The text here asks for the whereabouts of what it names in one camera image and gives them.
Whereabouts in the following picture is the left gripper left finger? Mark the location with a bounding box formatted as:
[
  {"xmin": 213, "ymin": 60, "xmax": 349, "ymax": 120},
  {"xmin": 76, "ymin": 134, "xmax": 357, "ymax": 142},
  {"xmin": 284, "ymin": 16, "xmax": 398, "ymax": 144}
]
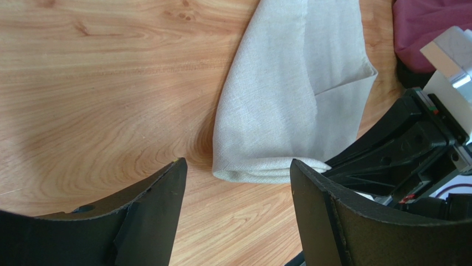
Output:
[{"xmin": 1, "ymin": 158, "xmax": 187, "ymax": 265}]

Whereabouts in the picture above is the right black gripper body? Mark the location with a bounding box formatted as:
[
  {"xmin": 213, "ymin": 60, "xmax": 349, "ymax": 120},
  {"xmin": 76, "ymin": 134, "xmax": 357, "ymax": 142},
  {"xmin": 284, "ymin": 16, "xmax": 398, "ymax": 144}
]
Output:
[{"xmin": 394, "ymin": 88, "xmax": 471, "ymax": 206}]

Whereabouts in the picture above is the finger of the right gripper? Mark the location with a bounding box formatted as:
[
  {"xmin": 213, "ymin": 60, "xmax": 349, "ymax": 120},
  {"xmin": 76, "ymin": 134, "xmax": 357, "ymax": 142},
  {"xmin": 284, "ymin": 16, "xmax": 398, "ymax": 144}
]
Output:
[
  {"xmin": 324, "ymin": 147, "xmax": 450, "ymax": 203},
  {"xmin": 327, "ymin": 94, "xmax": 448, "ymax": 166}
]

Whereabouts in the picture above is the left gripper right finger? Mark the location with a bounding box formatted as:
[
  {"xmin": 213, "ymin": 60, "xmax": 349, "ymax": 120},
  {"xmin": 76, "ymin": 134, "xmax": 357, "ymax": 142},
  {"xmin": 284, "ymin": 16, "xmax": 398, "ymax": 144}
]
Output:
[{"xmin": 290, "ymin": 160, "xmax": 471, "ymax": 265}]

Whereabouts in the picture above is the beige linen napkin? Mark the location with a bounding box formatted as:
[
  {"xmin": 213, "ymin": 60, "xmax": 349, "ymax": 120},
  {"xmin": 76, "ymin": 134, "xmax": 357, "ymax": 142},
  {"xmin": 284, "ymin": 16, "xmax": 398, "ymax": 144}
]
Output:
[{"xmin": 212, "ymin": 1, "xmax": 378, "ymax": 183}]

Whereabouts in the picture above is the maroon garment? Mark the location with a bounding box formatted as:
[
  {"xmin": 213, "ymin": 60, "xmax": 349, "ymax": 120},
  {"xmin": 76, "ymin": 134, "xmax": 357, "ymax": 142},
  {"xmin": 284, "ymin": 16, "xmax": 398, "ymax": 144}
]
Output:
[{"xmin": 392, "ymin": 0, "xmax": 471, "ymax": 74}]

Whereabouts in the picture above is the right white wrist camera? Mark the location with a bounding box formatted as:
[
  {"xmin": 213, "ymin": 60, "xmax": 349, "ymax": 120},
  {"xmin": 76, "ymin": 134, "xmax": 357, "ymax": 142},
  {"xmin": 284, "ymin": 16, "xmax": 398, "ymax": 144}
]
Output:
[{"xmin": 420, "ymin": 26, "xmax": 471, "ymax": 144}]

